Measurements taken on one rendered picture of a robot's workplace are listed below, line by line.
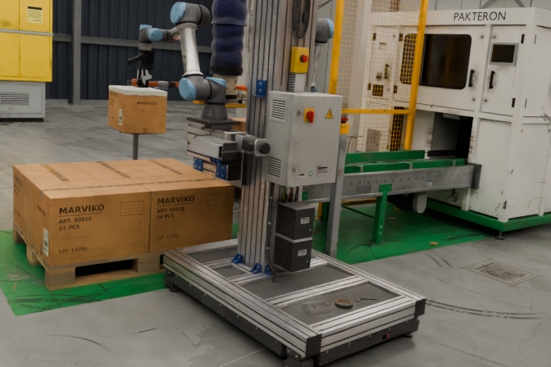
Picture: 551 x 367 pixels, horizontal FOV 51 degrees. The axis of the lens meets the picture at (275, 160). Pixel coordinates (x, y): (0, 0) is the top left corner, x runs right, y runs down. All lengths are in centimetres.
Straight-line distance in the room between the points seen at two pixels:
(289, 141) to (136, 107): 285
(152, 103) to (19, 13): 567
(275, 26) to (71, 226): 161
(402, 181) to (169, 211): 196
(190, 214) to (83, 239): 69
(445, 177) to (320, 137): 232
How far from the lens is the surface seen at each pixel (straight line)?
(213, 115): 319
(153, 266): 376
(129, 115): 550
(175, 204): 370
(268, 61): 307
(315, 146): 296
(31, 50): 1092
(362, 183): 440
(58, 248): 352
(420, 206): 504
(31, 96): 1101
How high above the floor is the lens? 139
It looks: 10 degrees down
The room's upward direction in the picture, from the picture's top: 4 degrees clockwise
